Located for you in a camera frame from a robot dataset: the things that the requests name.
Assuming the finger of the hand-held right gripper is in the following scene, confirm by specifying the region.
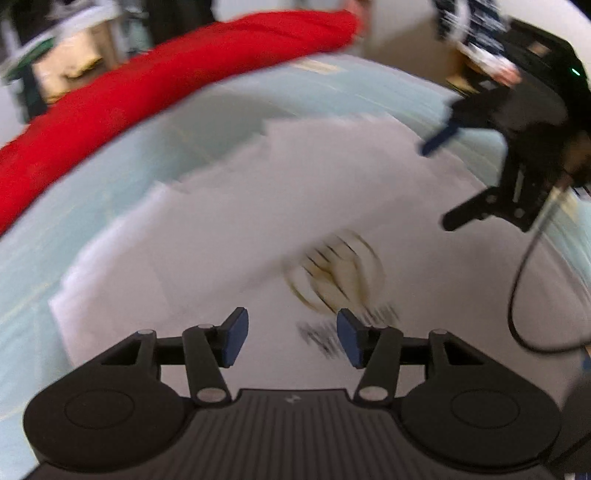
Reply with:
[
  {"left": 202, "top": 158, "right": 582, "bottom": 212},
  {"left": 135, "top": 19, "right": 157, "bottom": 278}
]
[
  {"left": 419, "top": 92, "right": 506, "bottom": 158},
  {"left": 442, "top": 185, "right": 509, "bottom": 232}
]

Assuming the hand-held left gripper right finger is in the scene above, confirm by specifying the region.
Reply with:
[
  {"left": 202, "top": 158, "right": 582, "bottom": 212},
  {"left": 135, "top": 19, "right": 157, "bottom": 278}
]
[{"left": 336, "top": 308, "right": 485, "bottom": 408}]

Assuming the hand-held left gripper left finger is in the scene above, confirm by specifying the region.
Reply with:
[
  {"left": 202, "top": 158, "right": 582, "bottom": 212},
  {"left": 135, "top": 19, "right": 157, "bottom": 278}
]
[{"left": 99, "top": 307, "right": 250, "bottom": 407}]

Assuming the white printed sweatshirt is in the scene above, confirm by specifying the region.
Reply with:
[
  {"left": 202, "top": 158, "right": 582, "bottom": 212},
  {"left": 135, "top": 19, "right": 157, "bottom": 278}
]
[{"left": 48, "top": 113, "right": 591, "bottom": 462}]

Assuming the navy star-print garment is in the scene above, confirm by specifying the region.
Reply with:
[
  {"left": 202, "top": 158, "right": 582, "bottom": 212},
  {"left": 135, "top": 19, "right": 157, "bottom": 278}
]
[{"left": 434, "top": 0, "right": 513, "bottom": 51}]

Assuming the red quilt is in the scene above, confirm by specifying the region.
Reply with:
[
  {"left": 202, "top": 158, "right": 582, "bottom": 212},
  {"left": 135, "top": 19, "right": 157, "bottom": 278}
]
[{"left": 0, "top": 10, "right": 363, "bottom": 236}]

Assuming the black emblem jacket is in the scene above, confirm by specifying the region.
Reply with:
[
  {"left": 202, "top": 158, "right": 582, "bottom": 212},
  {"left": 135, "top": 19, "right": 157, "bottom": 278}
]
[{"left": 148, "top": 0, "right": 185, "bottom": 44}]

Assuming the pale yellow garment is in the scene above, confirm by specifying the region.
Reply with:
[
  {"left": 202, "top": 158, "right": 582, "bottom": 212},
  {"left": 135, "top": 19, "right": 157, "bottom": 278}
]
[{"left": 34, "top": 18, "right": 121, "bottom": 104}]

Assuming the black cable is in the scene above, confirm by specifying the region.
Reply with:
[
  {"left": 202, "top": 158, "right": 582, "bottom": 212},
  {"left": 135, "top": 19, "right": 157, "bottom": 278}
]
[{"left": 508, "top": 185, "right": 591, "bottom": 354}]

